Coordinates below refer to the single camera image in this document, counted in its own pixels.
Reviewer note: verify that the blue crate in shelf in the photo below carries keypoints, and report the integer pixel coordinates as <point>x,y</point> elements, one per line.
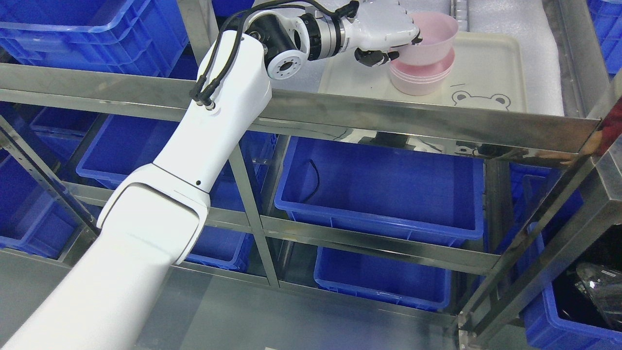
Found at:
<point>414,196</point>

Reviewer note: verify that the blue crate lower shelf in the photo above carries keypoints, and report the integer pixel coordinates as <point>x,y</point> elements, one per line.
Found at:
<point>407,284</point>

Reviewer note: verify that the black motorcycle helmet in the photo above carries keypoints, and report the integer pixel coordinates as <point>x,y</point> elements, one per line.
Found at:
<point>589,291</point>

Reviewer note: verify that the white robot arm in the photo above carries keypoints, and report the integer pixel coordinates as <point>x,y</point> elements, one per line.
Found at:
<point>154,217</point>

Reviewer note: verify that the blue crate holding helmet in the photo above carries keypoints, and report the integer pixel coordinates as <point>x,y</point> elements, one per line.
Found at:
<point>547,330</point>

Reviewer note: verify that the cream tray with bear print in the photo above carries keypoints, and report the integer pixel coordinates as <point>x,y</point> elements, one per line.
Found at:
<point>481,71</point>

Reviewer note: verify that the pink ikea bowl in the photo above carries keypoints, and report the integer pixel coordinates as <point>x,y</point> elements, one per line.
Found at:
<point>437,34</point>

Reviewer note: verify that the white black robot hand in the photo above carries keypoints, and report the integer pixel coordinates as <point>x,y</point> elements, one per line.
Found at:
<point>374,29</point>

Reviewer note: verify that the stack of pink bowls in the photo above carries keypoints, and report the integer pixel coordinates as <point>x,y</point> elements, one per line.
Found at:
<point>421,80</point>

